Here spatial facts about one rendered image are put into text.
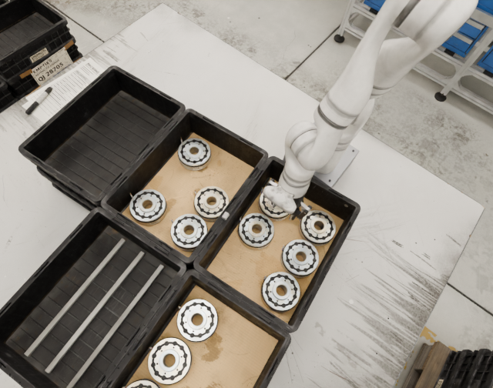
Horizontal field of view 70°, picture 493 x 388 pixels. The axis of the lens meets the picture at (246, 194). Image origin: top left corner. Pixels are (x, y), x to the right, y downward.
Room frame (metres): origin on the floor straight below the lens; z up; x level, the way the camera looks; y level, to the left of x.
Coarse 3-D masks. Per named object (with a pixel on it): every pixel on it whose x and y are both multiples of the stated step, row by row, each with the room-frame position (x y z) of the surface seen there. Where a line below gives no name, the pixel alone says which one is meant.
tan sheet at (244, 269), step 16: (256, 208) 0.43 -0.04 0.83; (320, 208) 0.46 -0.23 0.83; (288, 224) 0.39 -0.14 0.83; (336, 224) 0.42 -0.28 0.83; (272, 240) 0.33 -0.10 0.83; (288, 240) 0.34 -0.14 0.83; (224, 256) 0.26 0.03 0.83; (240, 256) 0.27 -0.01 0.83; (256, 256) 0.28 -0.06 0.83; (272, 256) 0.29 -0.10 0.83; (320, 256) 0.31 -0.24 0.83; (224, 272) 0.22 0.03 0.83; (240, 272) 0.23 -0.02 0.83; (256, 272) 0.24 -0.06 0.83; (272, 272) 0.24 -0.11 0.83; (240, 288) 0.18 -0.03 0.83; (256, 288) 0.19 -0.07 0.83; (304, 288) 0.21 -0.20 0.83; (288, 320) 0.12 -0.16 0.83
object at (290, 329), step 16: (272, 160) 0.54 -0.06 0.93; (256, 176) 0.48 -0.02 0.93; (336, 192) 0.47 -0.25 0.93; (224, 224) 0.32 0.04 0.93; (352, 224) 0.38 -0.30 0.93; (336, 256) 0.28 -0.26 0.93; (208, 272) 0.19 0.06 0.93; (224, 288) 0.16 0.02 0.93; (256, 304) 0.13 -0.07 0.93; (304, 304) 0.15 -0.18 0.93; (272, 320) 0.10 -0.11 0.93
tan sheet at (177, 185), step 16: (208, 144) 0.63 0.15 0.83; (176, 160) 0.55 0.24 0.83; (224, 160) 0.57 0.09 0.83; (240, 160) 0.58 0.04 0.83; (160, 176) 0.48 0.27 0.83; (176, 176) 0.49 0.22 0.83; (192, 176) 0.50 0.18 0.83; (208, 176) 0.51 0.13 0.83; (224, 176) 0.52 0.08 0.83; (240, 176) 0.53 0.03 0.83; (160, 192) 0.43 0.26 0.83; (176, 192) 0.44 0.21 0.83; (192, 192) 0.44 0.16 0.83; (128, 208) 0.36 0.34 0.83; (176, 208) 0.39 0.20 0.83; (192, 208) 0.39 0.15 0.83; (160, 224) 0.33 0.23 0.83; (208, 224) 0.35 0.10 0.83
